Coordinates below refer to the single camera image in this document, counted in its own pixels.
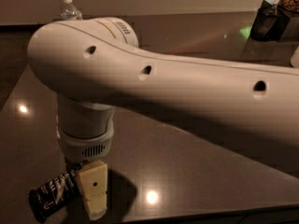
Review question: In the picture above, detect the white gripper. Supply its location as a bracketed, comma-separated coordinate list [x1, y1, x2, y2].
[57, 117, 114, 221]

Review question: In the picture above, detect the clear plastic water bottle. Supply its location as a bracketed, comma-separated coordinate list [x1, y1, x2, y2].
[60, 0, 82, 21]

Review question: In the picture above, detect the black snack bag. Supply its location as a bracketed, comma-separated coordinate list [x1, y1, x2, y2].
[249, 0, 299, 42]

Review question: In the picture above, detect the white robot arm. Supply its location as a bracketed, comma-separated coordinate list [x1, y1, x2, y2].
[27, 18, 299, 224]

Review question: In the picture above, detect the black rxbar chocolate bar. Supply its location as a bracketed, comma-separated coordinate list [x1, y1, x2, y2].
[28, 164, 81, 223]

